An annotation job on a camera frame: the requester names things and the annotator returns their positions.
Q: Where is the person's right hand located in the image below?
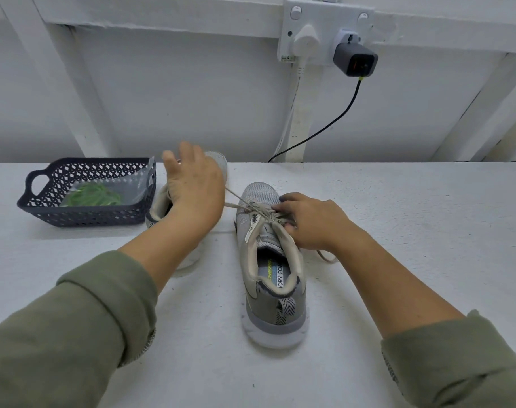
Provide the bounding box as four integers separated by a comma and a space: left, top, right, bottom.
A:
270, 193, 361, 254

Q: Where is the green shoelace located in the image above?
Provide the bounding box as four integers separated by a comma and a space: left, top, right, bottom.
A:
61, 182, 123, 208

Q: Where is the dark plastic lattice basket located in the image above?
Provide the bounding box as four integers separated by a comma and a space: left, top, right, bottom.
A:
17, 157, 157, 228

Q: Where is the white wall socket plate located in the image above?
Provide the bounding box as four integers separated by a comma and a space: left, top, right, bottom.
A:
277, 0, 374, 65

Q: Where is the white plug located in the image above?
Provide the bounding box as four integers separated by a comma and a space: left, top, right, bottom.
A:
293, 23, 323, 58

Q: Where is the person's right forearm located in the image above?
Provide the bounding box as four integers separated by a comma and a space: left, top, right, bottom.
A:
339, 229, 516, 408

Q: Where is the beige shoelace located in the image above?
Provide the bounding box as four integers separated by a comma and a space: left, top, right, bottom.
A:
222, 186, 340, 265

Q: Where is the white cable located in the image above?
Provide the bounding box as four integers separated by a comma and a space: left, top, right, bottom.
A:
275, 59, 305, 162

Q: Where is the gray charger adapter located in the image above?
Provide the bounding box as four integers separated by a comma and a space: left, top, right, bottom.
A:
333, 41, 379, 78

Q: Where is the person's left forearm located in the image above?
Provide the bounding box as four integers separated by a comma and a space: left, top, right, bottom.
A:
0, 218, 210, 408

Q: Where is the black cable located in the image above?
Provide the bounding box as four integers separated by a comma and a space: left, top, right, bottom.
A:
268, 76, 363, 163

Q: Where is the person's left hand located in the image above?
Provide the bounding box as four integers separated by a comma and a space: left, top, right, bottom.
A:
162, 141, 227, 235

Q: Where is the gray sneaker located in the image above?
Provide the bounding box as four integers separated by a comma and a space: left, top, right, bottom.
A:
145, 151, 229, 273
235, 182, 311, 349

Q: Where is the clear plastic bag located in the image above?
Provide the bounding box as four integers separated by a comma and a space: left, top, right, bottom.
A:
62, 168, 154, 208

